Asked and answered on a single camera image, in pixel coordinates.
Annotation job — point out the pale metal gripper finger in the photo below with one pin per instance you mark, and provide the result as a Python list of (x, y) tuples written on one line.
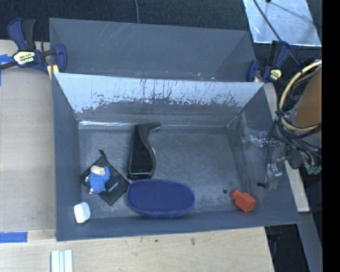
[(261, 141), (274, 171)]

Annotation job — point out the orange-red block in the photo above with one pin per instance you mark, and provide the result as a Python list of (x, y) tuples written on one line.
[(244, 200)]

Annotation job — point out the grey metal bin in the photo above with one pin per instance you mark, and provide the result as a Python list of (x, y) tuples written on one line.
[(187, 157)]

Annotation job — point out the blue oval fabric bowl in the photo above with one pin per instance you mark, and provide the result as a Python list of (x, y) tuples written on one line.
[(160, 198)]

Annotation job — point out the black curved plastic object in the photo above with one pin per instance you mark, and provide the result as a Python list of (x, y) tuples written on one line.
[(140, 157)]

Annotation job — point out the blue toy animal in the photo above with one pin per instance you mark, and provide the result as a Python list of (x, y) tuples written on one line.
[(97, 181)]

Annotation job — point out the white small rounded case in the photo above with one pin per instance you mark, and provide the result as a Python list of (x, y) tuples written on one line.
[(81, 212)]

